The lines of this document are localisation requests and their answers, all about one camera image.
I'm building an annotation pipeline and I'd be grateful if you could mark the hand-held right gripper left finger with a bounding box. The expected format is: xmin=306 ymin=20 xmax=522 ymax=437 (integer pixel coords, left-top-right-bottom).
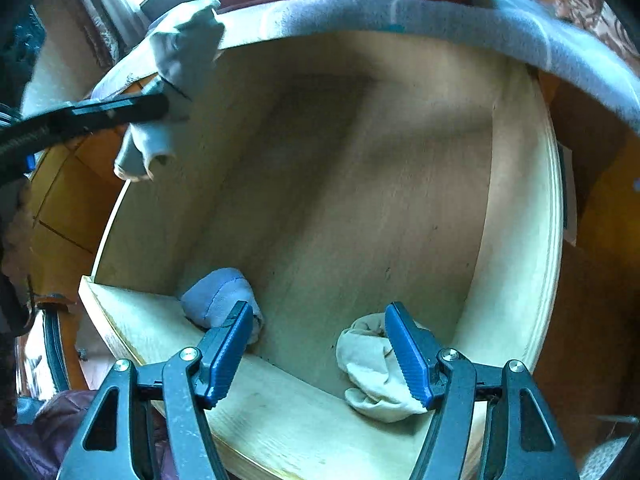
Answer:
xmin=57 ymin=301 xmax=255 ymax=480

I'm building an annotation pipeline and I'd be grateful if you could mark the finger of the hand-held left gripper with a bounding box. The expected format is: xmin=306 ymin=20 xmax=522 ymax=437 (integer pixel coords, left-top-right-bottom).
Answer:
xmin=50 ymin=91 xmax=171 ymax=136

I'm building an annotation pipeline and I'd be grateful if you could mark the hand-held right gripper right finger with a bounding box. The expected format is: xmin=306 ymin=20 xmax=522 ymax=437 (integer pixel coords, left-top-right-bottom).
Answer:
xmin=384 ymin=301 xmax=581 ymax=480

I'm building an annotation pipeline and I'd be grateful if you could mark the beige sock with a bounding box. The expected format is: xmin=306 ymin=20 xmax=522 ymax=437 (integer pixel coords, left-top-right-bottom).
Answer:
xmin=336 ymin=311 xmax=436 ymax=423

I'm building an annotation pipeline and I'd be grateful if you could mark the blue sock roll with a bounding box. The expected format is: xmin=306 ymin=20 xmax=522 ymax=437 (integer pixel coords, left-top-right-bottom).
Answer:
xmin=180 ymin=267 xmax=264 ymax=346

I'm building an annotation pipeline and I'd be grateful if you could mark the grey sock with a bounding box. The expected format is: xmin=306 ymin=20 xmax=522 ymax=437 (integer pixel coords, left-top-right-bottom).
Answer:
xmin=114 ymin=0 xmax=225 ymax=182

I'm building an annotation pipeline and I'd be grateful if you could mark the wooden drawer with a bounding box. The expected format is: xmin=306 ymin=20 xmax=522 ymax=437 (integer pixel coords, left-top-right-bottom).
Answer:
xmin=77 ymin=30 xmax=563 ymax=480

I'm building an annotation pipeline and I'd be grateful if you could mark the person's purple jacket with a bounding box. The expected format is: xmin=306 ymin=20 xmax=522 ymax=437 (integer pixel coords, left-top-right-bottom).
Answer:
xmin=0 ymin=390 xmax=166 ymax=480

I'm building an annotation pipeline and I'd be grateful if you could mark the blue checked cloth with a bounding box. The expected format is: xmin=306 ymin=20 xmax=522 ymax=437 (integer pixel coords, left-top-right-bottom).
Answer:
xmin=90 ymin=0 xmax=640 ymax=136

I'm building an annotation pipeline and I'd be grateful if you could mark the brown patterned curtain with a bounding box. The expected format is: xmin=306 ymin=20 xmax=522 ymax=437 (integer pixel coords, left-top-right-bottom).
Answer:
xmin=552 ymin=0 xmax=640 ymax=61

